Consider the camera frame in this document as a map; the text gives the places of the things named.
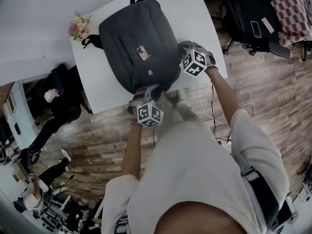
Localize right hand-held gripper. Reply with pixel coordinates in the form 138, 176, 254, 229
177, 40, 216, 78

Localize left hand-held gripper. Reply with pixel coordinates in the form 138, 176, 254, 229
127, 83, 167, 128

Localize black backpack bag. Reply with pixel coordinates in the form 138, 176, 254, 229
81, 0, 182, 95

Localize person's left forearm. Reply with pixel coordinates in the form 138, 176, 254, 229
119, 120, 152, 183

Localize person's right forearm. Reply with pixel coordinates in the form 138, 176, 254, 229
206, 67, 246, 131

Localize person's white shoe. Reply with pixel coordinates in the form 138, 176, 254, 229
177, 89, 189, 102

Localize person's light trousers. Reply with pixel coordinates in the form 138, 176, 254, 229
170, 99, 198, 124

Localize small printed card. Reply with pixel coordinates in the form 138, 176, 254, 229
136, 45, 151, 61

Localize black smartphone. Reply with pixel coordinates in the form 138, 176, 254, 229
250, 20, 263, 39

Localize white paper card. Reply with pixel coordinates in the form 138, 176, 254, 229
261, 18, 274, 32

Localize person's white shirt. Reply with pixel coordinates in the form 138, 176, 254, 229
101, 108, 291, 234

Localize pink flower bouquet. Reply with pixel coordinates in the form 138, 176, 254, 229
68, 10, 92, 41

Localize red white checkered cloth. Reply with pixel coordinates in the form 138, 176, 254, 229
270, 0, 312, 46

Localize white floor cable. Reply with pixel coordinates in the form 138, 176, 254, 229
196, 83, 256, 125

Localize black floor cable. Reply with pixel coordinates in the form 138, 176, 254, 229
210, 81, 232, 145

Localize black shoulder strap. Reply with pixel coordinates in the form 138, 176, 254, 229
240, 166, 299, 233

